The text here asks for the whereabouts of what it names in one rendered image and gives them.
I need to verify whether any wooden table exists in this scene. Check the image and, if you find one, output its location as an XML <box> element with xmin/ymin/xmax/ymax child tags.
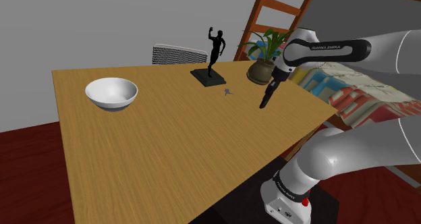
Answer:
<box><xmin>51</xmin><ymin>59</ymin><xmax>339</xmax><ymax>224</ymax></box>

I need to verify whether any black dancer figure on base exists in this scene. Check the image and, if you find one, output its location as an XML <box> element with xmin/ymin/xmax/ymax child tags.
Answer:
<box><xmin>190</xmin><ymin>26</ymin><xmax>227</xmax><ymax>88</ymax></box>

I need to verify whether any green plant in brown pot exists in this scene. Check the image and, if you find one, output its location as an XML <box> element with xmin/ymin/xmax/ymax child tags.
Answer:
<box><xmin>238</xmin><ymin>28</ymin><xmax>294</xmax><ymax>86</ymax></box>

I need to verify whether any white bowl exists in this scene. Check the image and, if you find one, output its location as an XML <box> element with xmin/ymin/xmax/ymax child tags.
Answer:
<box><xmin>84</xmin><ymin>77</ymin><xmax>139</xmax><ymax>113</ymax></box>

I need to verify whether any dark robot stand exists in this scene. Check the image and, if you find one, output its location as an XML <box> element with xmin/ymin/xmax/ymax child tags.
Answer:
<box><xmin>190</xmin><ymin>155</ymin><xmax>340</xmax><ymax>224</ymax></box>

